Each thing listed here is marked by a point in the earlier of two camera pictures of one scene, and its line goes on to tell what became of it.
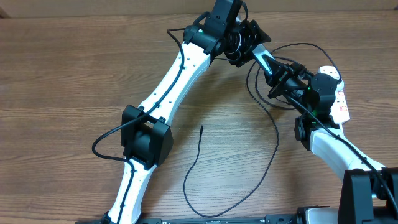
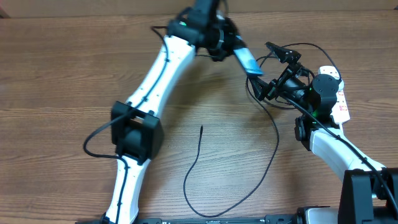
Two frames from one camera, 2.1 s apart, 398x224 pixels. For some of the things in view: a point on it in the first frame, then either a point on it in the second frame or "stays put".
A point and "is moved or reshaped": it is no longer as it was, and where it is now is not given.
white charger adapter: [340, 86] stays put
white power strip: [339, 112] stays put
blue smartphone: [258, 53] is moved or reshaped
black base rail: [274, 219] stays put
